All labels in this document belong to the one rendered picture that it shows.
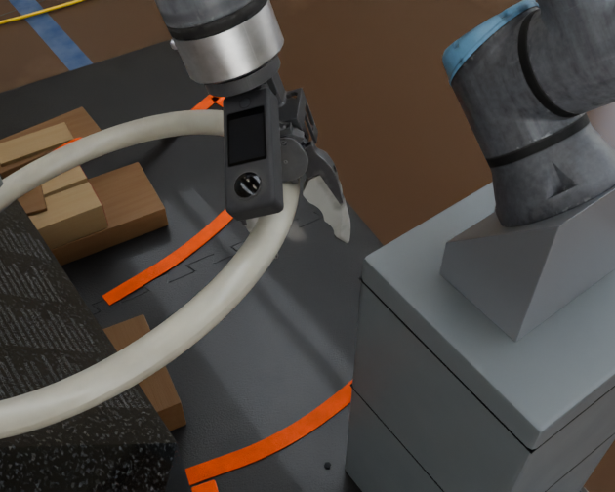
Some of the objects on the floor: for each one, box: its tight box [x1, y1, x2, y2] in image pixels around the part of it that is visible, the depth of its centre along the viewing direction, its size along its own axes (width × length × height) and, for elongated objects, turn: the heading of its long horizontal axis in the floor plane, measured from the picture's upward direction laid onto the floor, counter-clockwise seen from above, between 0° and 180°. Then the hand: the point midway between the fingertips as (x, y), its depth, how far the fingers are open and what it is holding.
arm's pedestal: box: [324, 182, 615, 492], centre depth 157 cm, size 50×50×85 cm
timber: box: [103, 314, 186, 431], centre depth 201 cm, size 30×12×12 cm, turn 26°
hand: (307, 245), depth 78 cm, fingers open, 7 cm apart
